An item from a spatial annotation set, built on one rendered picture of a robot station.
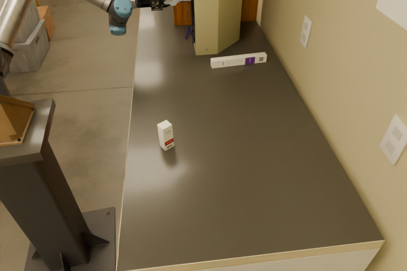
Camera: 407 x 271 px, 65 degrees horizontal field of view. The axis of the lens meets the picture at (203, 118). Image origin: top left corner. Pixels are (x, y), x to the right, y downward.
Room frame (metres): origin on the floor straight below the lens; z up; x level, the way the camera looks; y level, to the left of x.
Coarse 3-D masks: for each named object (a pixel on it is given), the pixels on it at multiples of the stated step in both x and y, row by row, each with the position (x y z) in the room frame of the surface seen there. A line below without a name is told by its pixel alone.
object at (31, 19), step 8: (0, 0) 3.03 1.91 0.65; (32, 0) 3.25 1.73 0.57; (0, 8) 2.81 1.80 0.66; (32, 8) 3.18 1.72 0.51; (32, 16) 3.14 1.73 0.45; (24, 24) 2.90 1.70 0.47; (32, 24) 3.08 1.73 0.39; (24, 32) 2.85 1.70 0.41; (16, 40) 2.79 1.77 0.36; (24, 40) 2.80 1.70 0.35
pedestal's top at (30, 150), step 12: (36, 108) 1.00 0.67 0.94; (48, 108) 1.00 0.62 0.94; (36, 120) 0.93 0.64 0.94; (48, 120) 0.94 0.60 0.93; (36, 132) 0.86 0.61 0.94; (48, 132) 0.89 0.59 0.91; (24, 144) 0.80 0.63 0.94; (36, 144) 0.80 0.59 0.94; (0, 156) 0.74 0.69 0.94; (12, 156) 0.74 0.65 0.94; (24, 156) 0.75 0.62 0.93; (36, 156) 0.75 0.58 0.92
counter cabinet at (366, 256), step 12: (348, 252) 0.41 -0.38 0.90; (360, 252) 0.41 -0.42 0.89; (372, 252) 0.42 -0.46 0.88; (252, 264) 0.38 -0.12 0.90; (264, 264) 0.39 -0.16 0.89; (276, 264) 0.39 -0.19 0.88; (288, 264) 0.39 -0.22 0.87; (300, 264) 0.40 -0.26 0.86; (312, 264) 0.40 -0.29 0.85; (324, 264) 0.40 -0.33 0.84; (336, 264) 0.41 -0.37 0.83; (348, 264) 0.41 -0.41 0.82; (360, 264) 0.42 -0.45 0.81
